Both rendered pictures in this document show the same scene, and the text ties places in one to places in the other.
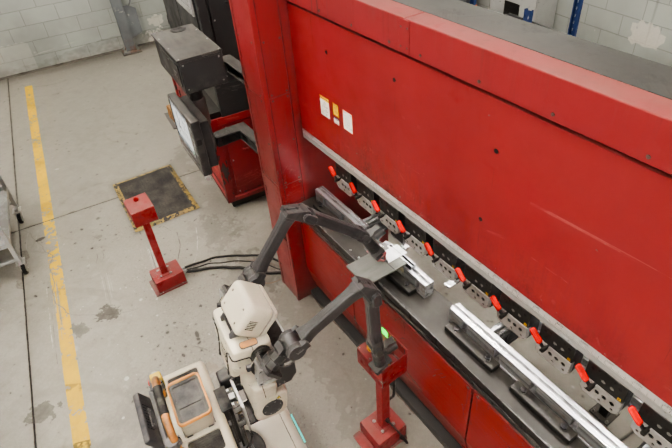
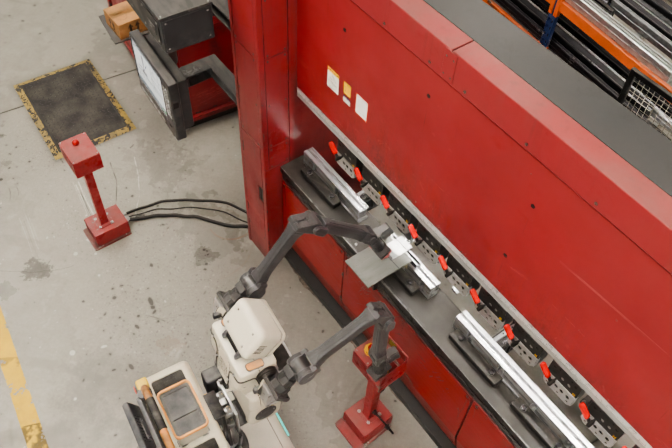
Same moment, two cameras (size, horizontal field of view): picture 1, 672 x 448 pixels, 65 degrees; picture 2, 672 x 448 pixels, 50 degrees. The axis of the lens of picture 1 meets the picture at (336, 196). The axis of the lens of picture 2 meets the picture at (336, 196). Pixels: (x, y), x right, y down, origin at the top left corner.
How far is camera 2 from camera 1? 0.94 m
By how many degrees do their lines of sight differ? 14
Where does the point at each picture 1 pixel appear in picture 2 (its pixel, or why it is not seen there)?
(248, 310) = (258, 336)
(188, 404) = (182, 415)
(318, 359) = (295, 336)
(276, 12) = not seen: outside the picture
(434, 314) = (438, 318)
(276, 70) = (275, 28)
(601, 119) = (640, 226)
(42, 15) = not seen: outside the picture
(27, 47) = not seen: outside the picture
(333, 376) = not seen: hidden behind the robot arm
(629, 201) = (652, 294)
